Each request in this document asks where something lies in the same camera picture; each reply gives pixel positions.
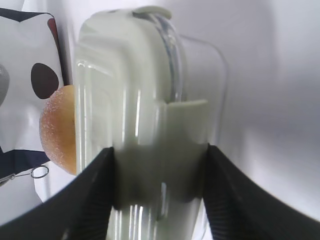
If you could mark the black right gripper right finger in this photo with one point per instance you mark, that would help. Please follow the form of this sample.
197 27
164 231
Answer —
238 209

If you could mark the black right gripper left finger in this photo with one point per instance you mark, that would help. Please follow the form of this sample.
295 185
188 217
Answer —
80 211

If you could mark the brown bread roll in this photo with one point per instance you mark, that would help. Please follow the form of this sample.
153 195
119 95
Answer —
57 129

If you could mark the green lidded glass container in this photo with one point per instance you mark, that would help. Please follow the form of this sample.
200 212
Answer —
152 97

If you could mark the navy and white lunch bag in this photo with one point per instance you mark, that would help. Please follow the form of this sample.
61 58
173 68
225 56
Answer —
30 72

